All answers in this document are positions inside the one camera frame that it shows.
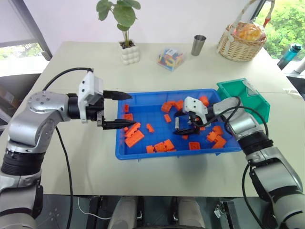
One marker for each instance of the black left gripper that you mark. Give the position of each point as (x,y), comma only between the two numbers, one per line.
(94,112)

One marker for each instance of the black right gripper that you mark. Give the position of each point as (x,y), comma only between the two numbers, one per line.
(196,120)

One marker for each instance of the grey cylindrical battery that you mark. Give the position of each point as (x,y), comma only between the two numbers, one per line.
(176,122)

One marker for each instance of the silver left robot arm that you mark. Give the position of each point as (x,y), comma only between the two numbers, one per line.
(35,124)

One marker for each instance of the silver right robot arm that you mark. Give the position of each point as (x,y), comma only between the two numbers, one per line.
(246,124)

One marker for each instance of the blue plastic bin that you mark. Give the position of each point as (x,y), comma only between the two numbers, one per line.
(147,114)

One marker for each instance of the green plastic bin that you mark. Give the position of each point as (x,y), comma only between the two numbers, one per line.
(234,89)

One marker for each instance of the small orange toy brick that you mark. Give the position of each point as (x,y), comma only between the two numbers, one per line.
(185,137)
(202,128)

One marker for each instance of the long orange toy brick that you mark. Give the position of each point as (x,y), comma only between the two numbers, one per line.
(133,130)

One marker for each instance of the large orange toy brick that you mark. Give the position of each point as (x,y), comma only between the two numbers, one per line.
(134,139)

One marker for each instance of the white bubble plant pot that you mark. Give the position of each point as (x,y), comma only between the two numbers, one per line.
(130,55)

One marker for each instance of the clear box of colourful bricks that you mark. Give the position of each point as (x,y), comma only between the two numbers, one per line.
(171,59)

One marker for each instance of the metal cup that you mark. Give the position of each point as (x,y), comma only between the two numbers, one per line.
(198,46)

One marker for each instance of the grey rounded leg shape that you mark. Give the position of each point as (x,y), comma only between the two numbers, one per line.
(124,212)
(190,212)

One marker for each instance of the metal clamp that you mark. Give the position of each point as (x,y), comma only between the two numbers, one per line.
(220,211)

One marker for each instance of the green leafy plant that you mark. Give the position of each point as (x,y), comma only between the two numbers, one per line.
(124,14)

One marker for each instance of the bag of orange fruit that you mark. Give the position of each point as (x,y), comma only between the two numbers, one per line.
(249,32)

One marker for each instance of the grey window pillar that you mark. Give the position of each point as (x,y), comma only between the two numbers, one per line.
(35,26)

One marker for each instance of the blue water bottle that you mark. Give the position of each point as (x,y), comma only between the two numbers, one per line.
(289,56)

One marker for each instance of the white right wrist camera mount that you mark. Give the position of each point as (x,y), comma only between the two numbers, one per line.
(194,105)

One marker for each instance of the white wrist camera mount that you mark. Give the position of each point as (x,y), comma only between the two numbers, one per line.
(194,105)
(89,88)

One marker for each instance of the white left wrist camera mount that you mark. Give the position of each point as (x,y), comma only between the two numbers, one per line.
(89,88)

